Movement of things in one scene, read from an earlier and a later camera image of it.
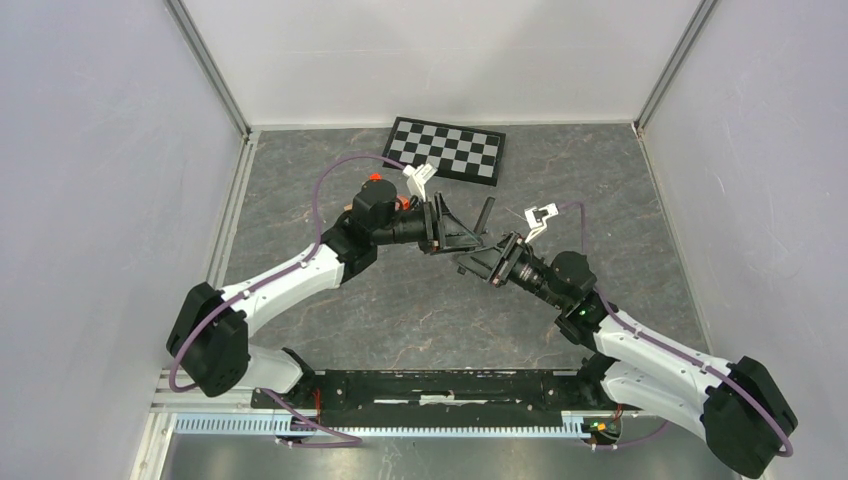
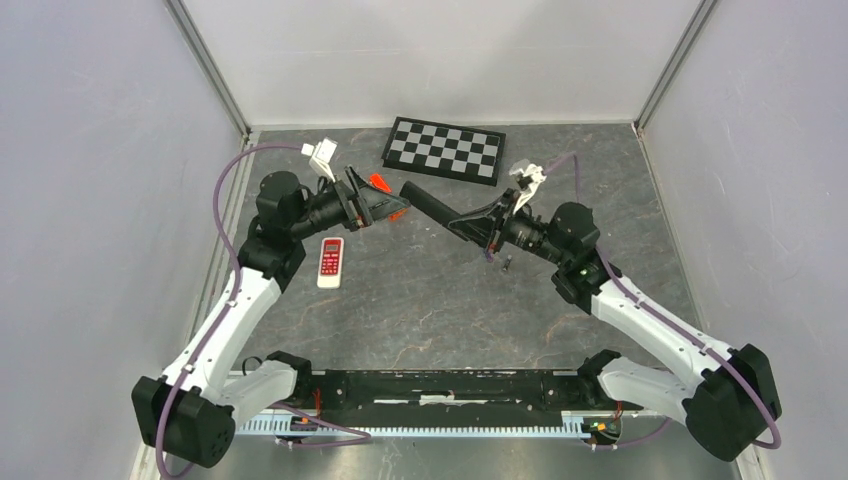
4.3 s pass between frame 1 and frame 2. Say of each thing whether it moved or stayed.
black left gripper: moved
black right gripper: moved
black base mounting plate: stayed
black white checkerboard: stayed
